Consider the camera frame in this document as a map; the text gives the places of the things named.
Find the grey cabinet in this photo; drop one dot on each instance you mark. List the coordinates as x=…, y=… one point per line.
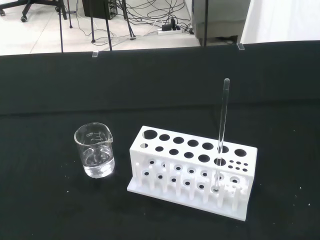
x=222, y=17

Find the black upright pole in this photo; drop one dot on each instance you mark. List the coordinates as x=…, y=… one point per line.
x=205, y=22

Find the white test tube rack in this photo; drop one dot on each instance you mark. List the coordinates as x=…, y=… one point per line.
x=135, y=162

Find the black computer case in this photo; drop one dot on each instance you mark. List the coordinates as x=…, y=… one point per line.
x=98, y=8

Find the black office chair base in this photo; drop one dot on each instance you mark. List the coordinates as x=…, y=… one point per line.
x=25, y=6

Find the black bench cloth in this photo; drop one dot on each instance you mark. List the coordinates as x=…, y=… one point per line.
x=50, y=100

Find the black tripod leg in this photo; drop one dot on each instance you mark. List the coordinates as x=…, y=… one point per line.
x=130, y=25
x=92, y=27
x=69, y=15
x=108, y=32
x=60, y=32

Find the white power strip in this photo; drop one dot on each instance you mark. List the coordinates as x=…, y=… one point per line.
x=170, y=32

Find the pale board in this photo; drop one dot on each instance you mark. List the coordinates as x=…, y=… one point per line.
x=282, y=20

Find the black power adapter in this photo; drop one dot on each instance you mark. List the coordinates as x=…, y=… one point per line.
x=168, y=26

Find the clear plastic cloth clip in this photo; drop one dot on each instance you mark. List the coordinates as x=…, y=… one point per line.
x=95, y=54
x=240, y=46

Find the clear glass beaker with water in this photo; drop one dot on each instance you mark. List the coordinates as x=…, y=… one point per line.
x=95, y=160

